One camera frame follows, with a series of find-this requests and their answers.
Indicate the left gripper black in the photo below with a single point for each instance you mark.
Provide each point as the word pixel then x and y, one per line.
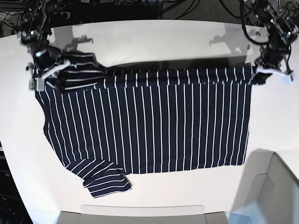
pixel 272 58

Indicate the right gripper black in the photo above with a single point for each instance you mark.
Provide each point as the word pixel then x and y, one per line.
pixel 45 58

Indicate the navy white striped T-shirt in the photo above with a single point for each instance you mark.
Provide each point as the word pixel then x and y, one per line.
pixel 139 122

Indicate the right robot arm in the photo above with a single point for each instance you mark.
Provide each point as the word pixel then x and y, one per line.
pixel 34 31

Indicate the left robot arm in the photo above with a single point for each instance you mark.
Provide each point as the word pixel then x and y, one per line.
pixel 281 31

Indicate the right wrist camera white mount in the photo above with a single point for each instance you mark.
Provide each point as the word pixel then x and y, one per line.
pixel 38 77

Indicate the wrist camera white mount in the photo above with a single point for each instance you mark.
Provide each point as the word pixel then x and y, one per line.
pixel 263 70
pixel 38 77

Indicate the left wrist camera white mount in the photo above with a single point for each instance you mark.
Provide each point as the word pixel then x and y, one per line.
pixel 263 70

